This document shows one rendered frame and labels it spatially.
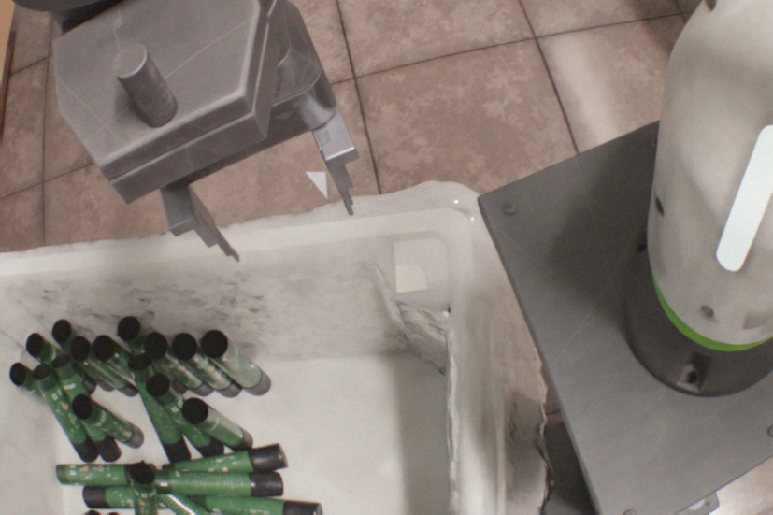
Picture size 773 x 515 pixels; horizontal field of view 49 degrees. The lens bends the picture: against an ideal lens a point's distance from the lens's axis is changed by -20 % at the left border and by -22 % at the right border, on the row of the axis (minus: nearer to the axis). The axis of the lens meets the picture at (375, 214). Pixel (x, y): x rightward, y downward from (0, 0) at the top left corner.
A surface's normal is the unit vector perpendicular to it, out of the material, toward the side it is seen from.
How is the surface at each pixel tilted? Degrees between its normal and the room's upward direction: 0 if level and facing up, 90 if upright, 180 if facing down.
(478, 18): 0
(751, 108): 10
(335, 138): 0
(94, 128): 0
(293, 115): 90
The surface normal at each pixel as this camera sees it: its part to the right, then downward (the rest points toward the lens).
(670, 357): -0.69, 0.53
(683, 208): -0.86, 0.51
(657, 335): -0.84, 0.41
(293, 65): 0.73, 0.36
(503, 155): -0.18, -0.41
